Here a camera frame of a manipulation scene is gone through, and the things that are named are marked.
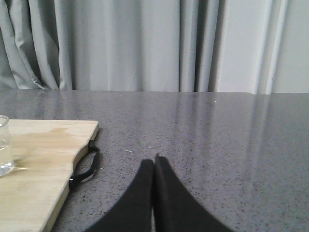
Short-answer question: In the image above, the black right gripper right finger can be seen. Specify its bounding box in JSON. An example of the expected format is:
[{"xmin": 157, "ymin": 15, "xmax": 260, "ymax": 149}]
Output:
[{"xmin": 154, "ymin": 155, "xmax": 232, "ymax": 232}]

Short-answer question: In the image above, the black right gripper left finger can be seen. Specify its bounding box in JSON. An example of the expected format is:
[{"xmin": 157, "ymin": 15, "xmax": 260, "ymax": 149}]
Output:
[{"xmin": 86, "ymin": 159, "xmax": 154, "ymax": 232}]

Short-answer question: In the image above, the clear glass beaker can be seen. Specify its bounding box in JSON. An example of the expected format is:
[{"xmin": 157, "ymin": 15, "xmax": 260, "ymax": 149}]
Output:
[{"xmin": 0, "ymin": 115, "xmax": 14, "ymax": 177}]

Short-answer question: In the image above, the wooden cutting board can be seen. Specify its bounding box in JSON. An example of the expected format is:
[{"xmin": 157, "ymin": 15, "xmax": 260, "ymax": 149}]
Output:
[{"xmin": 0, "ymin": 119, "xmax": 99, "ymax": 232}]

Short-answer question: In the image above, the grey curtain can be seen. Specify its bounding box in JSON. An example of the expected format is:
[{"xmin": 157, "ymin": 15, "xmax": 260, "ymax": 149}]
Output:
[{"xmin": 0, "ymin": 0, "xmax": 309, "ymax": 94}]

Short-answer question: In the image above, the black board handle strap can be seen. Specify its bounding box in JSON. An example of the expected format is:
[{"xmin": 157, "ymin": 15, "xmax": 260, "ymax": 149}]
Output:
[{"xmin": 69, "ymin": 141, "xmax": 100, "ymax": 189}]

